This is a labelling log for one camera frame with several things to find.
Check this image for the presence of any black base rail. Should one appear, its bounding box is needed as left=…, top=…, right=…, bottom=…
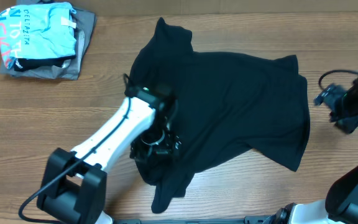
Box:
left=113, top=215, right=275, bottom=224

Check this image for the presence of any light blue folded t-shirt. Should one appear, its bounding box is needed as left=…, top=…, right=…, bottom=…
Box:
left=0, top=2, right=76, bottom=69

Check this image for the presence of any black t-shirt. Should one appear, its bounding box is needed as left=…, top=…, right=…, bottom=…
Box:
left=130, top=19, right=310, bottom=213

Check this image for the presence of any grey folded garment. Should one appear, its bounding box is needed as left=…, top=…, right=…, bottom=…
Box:
left=0, top=7, right=97, bottom=80

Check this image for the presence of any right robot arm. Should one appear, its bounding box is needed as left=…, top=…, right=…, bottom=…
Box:
left=257, top=72, right=358, bottom=224

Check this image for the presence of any black folded garment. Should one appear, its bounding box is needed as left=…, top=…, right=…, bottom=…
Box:
left=13, top=55, right=76, bottom=72

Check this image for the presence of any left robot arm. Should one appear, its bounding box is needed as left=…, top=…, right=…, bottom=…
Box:
left=37, top=85, right=181, bottom=224

